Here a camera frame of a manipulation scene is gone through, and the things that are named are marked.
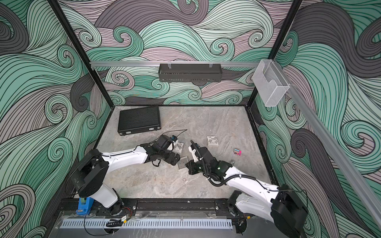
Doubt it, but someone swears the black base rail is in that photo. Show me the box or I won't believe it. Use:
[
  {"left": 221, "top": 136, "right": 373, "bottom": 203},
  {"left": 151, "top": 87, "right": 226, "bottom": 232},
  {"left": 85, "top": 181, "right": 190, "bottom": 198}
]
[{"left": 59, "top": 191, "right": 260, "bottom": 218}]

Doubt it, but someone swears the white gift box left bow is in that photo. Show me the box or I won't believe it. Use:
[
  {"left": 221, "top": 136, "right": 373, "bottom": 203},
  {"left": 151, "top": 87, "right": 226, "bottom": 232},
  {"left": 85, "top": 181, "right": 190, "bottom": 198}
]
[{"left": 173, "top": 142, "right": 184, "bottom": 155}]

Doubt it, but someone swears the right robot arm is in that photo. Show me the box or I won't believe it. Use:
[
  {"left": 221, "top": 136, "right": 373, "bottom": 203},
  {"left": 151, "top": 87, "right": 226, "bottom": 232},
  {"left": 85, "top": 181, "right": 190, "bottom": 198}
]
[{"left": 186, "top": 142, "right": 308, "bottom": 238}]

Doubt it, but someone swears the white slotted cable duct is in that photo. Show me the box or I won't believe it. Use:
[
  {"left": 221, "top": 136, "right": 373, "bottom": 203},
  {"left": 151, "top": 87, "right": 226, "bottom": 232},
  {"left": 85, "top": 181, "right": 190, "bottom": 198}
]
[{"left": 59, "top": 218, "right": 233, "bottom": 230}]

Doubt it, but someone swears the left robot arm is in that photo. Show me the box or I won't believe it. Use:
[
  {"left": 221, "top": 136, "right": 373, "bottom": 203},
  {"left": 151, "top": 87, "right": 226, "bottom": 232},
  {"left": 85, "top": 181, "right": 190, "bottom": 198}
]
[{"left": 70, "top": 134, "right": 180, "bottom": 216}]

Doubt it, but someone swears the black wall tray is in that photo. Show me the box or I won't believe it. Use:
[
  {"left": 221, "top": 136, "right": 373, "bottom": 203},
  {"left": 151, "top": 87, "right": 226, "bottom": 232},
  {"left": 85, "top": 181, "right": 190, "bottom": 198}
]
[{"left": 158, "top": 63, "right": 222, "bottom": 82}]

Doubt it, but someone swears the black ribbed briefcase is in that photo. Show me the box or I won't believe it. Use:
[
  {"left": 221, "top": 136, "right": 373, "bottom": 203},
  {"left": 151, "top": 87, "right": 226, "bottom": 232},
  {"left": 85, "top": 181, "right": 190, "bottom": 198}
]
[{"left": 118, "top": 106, "right": 161, "bottom": 136}]

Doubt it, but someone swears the pink small object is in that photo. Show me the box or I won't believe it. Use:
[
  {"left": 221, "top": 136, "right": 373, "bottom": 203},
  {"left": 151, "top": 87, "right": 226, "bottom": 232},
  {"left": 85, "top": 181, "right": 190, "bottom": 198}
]
[{"left": 234, "top": 148, "right": 242, "bottom": 156}]

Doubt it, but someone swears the blue left clamp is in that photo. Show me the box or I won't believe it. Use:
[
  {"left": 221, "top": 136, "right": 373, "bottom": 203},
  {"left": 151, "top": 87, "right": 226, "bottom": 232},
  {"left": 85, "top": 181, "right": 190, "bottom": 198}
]
[{"left": 76, "top": 197, "right": 94, "bottom": 216}]

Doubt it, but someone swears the clear acrylic wall holder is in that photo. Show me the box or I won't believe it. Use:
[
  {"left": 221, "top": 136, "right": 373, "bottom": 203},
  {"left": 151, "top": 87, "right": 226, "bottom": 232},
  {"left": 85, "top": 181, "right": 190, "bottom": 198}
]
[{"left": 252, "top": 59, "right": 290, "bottom": 107}]

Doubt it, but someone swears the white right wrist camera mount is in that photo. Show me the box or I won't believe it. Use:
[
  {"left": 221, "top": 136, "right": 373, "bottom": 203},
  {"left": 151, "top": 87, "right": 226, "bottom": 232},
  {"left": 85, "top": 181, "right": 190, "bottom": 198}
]
[{"left": 189, "top": 147, "right": 202, "bottom": 163}]

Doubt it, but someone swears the black corner frame post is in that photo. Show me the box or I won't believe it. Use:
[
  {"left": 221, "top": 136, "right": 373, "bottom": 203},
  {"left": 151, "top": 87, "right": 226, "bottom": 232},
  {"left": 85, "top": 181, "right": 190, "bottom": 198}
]
[{"left": 47, "top": 0, "right": 115, "bottom": 110}]

